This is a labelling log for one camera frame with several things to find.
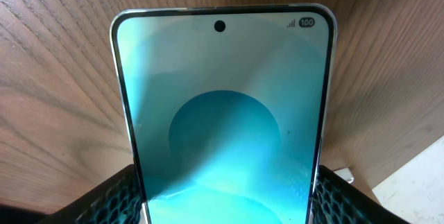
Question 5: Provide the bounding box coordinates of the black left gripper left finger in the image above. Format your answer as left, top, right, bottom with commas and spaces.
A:
38, 164, 142, 224

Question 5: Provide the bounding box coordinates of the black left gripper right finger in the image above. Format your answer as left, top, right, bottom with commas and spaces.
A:
311, 165, 407, 224

